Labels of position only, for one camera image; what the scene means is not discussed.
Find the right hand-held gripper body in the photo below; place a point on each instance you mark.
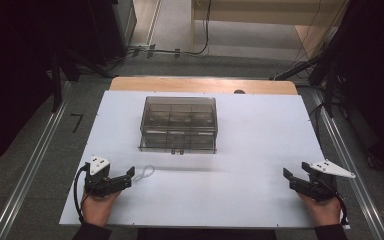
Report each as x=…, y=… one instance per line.
x=321, y=186

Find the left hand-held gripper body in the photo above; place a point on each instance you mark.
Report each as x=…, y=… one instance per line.
x=97, y=181

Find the person's right hand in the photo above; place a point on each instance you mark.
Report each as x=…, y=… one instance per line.
x=326, y=213

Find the person's left hand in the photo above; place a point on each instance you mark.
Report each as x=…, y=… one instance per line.
x=96, y=210

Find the clear plastic loop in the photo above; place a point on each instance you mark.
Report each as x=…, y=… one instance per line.
x=150, y=168

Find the transparent plastic drawer box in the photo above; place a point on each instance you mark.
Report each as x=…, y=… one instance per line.
x=178, y=123

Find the black tripod stand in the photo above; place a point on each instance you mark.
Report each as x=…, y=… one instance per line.
x=296, y=68

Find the small dark round object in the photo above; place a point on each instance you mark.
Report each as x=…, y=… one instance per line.
x=239, y=91

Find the black metal stand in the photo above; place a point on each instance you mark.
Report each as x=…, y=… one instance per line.
x=56, y=86

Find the power strip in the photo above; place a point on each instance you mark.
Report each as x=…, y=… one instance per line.
x=142, y=48

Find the black cabinet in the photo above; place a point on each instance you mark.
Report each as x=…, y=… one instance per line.
x=113, y=26

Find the light wooden desk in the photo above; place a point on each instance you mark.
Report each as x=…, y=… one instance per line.
x=246, y=16

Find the metal floor rail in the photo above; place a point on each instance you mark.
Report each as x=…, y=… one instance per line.
x=30, y=170
x=370, y=213

